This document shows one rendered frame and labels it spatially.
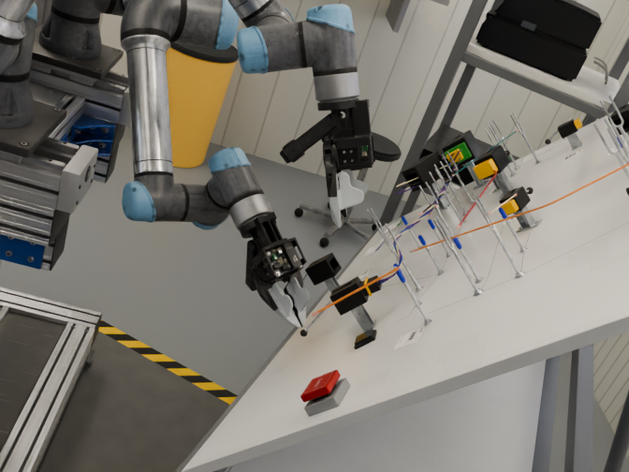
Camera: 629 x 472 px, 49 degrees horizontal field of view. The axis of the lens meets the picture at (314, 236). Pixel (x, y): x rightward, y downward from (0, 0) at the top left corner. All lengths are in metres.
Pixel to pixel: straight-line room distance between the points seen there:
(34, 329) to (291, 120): 2.54
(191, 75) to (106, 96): 2.04
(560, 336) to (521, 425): 0.90
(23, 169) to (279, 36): 0.57
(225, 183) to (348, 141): 0.27
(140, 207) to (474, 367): 0.70
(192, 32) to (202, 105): 2.50
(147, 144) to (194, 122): 2.65
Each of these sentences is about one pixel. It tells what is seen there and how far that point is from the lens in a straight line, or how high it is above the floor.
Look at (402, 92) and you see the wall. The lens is 4.46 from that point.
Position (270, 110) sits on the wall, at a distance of 4.46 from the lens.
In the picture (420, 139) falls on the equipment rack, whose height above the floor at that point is 1.16.
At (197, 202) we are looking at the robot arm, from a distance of 1.36.
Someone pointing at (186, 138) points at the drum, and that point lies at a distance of 4.03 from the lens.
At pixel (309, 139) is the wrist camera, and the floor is 1.36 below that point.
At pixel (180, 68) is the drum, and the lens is 3.89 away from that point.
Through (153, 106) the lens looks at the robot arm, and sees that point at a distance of 1.37.
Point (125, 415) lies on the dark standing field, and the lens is 2.48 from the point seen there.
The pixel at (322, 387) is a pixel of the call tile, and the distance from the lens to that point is 1.02.
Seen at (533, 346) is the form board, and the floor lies 1.36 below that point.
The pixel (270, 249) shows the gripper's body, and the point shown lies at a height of 1.15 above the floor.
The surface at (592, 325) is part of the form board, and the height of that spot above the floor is 1.42.
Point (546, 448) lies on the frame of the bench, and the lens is 1.74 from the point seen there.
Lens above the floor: 1.76
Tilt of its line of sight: 27 degrees down
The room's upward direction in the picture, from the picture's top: 21 degrees clockwise
